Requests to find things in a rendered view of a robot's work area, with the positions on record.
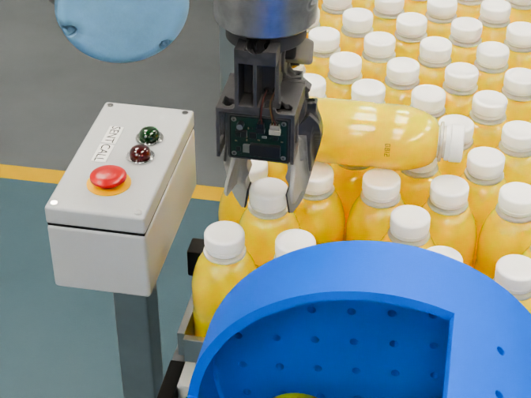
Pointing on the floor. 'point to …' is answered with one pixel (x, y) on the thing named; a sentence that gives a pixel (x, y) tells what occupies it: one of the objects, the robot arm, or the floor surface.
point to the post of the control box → (139, 344)
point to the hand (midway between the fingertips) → (269, 193)
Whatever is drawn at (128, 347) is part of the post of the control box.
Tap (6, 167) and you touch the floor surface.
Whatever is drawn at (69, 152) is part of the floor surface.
